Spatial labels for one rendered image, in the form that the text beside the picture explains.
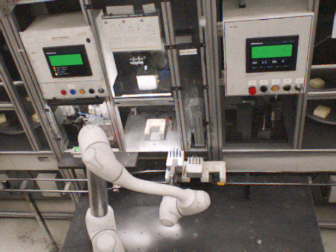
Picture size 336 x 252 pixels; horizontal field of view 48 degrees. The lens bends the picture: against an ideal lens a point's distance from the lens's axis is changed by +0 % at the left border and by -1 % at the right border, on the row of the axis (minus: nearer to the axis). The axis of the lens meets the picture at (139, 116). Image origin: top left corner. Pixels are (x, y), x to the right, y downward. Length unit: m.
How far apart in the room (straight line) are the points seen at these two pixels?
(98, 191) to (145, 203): 0.59
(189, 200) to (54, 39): 1.13
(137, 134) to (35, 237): 1.39
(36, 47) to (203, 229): 1.44
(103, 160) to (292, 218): 1.25
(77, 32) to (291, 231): 1.64
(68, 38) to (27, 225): 2.00
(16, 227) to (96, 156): 2.10
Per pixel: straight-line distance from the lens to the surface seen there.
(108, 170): 1.72
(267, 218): 2.45
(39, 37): 2.22
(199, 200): 2.00
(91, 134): 1.82
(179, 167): 2.33
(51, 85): 2.37
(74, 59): 2.19
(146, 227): 2.44
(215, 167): 2.42
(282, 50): 2.05
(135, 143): 2.63
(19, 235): 3.62
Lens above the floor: 2.63
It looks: 37 degrees down
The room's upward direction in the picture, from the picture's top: 12 degrees counter-clockwise
